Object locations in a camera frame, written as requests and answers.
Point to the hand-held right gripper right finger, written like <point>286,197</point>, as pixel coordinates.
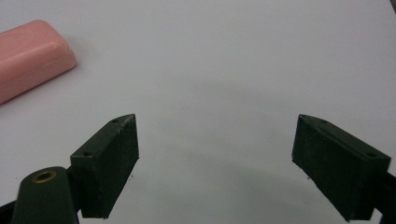
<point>336,168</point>

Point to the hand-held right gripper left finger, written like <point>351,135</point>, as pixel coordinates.
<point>104,168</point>

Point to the pink soap bar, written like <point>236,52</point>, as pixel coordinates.
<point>29,56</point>

